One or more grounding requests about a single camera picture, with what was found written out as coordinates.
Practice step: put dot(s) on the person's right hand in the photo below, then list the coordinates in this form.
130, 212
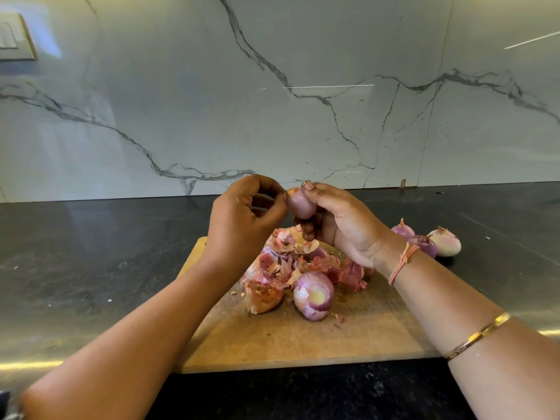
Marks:
354, 224

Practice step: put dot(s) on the person's left hand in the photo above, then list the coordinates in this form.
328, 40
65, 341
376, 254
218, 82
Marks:
234, 227

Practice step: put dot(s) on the small red onion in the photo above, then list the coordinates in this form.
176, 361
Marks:
402, 229

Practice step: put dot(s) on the pile of onion peels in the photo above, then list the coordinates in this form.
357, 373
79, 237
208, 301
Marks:
280, 262

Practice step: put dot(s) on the red onion with pale patch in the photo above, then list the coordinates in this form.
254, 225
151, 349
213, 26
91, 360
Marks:
313, 295

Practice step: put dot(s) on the brownish red onion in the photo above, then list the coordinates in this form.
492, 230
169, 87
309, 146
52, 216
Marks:
444, 242

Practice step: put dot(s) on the person's right forearm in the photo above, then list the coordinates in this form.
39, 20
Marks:
477, 332

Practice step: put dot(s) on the person's left forearm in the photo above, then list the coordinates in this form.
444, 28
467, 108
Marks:
114, 354

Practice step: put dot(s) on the wooden cutting board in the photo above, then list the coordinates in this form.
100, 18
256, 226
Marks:
254, 341

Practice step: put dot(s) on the gold bangle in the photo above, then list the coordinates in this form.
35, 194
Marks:
477, 336

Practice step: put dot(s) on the black white plaid sleeve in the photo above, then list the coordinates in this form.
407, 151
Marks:
7, 411

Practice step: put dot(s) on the white wall switch plate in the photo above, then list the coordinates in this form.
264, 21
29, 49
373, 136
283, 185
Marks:
14, 37

